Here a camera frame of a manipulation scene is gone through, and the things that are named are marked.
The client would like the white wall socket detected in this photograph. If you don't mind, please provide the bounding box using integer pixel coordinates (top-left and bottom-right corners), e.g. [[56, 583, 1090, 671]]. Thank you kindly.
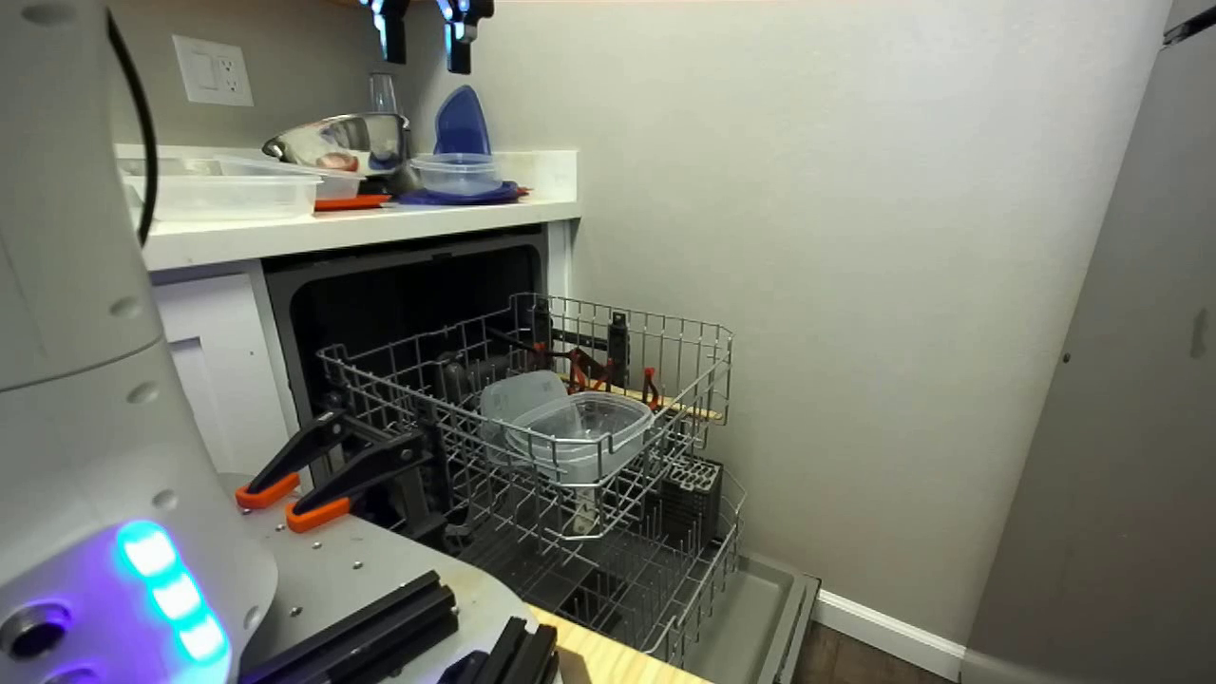
[[172, 34, 256, 108]]

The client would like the dishwasher door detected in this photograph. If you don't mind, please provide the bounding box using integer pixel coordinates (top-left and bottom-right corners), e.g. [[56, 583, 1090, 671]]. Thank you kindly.
[[665, 549, 824, 684]]

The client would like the wire dishwasher rack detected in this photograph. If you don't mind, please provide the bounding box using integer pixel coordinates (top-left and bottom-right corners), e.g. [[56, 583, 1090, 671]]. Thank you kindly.
[[445, 454, 749, 669], [316, 292, 735, 544]]

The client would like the clear rectangular plastic container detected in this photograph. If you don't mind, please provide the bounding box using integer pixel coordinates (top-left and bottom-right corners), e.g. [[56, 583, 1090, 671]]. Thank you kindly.
[[213, 154, 369, 201]]

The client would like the flat blue plastic lid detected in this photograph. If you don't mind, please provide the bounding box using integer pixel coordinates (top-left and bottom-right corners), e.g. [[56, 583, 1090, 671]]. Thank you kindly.
[[393, 180, 525, 207]]

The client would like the dark cutlery basket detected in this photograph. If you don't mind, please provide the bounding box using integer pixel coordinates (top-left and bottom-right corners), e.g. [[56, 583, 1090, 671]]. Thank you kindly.
[[654, 456, 726, 554]]

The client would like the black clamp with orange handles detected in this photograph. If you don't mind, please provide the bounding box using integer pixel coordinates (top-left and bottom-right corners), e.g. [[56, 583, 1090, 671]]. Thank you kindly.
[[235, 408, 383, 511], [285, 427, 449, 535]]

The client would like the upper wire dishwasher rack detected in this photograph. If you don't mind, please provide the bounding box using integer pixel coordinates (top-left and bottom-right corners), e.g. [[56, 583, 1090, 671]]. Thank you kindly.
[[316, 292, 735, 544]]

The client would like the grey refrigerator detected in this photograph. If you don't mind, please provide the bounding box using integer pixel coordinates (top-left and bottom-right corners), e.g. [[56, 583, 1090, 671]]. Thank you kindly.
[[958, 0, 1216, 684]]

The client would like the dishwasher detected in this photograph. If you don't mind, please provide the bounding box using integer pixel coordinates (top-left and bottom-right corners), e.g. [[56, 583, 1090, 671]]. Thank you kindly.
[[260, 222, 824, 684]]

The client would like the wooden stick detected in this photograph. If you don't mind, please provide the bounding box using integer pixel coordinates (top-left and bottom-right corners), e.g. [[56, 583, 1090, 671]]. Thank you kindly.
[[559, 376, 725, 422]]

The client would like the white cabinet door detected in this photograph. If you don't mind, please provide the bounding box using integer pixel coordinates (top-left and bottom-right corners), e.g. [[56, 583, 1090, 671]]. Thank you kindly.
[[150, 260, 303, 478]]

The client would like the large clear rectangular container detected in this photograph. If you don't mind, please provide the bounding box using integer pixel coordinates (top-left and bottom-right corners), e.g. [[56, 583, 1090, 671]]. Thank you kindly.
[[122, 173, 325, 224]]

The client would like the clear plastic container lid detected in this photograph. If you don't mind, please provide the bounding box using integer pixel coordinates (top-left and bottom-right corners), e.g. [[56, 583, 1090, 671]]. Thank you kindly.
[[479, 370, 573, 449]]

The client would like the metal mixing bowl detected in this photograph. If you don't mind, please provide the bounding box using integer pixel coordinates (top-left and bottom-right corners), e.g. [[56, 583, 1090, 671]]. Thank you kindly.
[[262, 112, 413, 180]]

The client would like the lower wire dishwasher rack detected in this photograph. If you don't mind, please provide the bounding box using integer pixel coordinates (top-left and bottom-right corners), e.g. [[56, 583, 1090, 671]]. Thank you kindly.
[[445, 454, 749, 669]]

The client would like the round clear plastic container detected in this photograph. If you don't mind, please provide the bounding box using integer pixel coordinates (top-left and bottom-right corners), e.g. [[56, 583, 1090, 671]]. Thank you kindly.
[[409, 152, 505, 199]]

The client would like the black and red clamp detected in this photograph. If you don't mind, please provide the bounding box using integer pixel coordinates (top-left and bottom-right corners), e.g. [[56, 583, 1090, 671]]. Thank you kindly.
[[606, 312, 663, 411], [486, 326, 617, 395]]

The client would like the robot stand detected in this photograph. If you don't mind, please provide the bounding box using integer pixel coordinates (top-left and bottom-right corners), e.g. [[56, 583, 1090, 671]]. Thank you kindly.
[[217, 472, 715, 684]]

